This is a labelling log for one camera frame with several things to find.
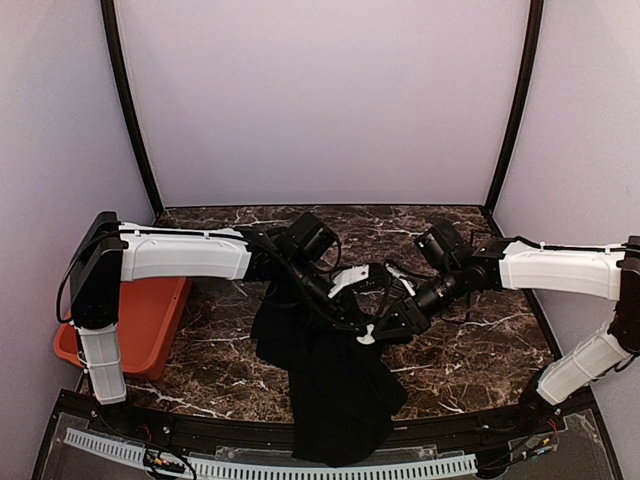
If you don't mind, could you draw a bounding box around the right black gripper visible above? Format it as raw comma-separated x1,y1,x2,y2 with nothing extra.
371,261,465,338

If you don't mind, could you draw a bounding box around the black t-shirt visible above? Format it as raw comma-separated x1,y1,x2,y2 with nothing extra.
251,283,408,467

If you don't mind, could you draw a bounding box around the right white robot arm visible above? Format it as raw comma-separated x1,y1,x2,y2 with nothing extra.
384,220,639,434

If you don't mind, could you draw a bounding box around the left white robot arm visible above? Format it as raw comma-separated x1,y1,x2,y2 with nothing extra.
56,211,372,436

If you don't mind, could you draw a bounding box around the orange plastic bin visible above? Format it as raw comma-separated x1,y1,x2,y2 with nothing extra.
53,277,192,380

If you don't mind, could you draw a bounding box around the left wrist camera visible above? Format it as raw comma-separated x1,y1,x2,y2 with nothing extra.
327,264,383,299

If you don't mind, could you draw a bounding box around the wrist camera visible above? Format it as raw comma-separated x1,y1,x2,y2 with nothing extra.
327,264,383,299
385,264,416,297

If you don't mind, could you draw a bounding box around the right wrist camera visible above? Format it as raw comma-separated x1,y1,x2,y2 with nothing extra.
385,264,416,297

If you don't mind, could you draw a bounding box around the white slotted cable duct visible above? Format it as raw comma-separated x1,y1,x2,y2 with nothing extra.
63,427,479,480

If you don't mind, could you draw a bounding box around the black front rail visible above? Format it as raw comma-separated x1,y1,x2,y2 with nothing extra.
54,389,596,456

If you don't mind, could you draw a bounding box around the right black frame post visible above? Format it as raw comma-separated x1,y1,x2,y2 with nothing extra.
483,0,544,217

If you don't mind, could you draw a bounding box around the black frame post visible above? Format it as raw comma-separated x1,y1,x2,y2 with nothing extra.
483,0,544,217
100,0,164,218

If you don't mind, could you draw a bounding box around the left black frame post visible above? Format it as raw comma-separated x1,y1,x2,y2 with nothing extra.
100,0,164,218

